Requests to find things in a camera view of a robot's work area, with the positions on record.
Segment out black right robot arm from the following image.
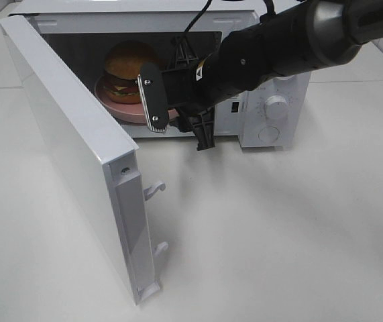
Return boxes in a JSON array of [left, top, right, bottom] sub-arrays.
[[138, 1, 383, 150]]

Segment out toy burger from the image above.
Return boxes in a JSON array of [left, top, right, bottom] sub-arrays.
[[102, 40, 161, 104]]

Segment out lower white microwave knob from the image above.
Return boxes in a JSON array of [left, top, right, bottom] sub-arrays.
[[264, 95, 289, 119]]

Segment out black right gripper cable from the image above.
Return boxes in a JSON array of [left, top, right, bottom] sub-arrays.
[[169, 0, 276, 70]]

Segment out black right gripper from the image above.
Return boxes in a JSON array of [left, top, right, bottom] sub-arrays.
[[138, 28, 278, 151]]

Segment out pink round plate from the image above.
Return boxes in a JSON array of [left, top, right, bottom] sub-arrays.
[[94, 74, 180, 123]]

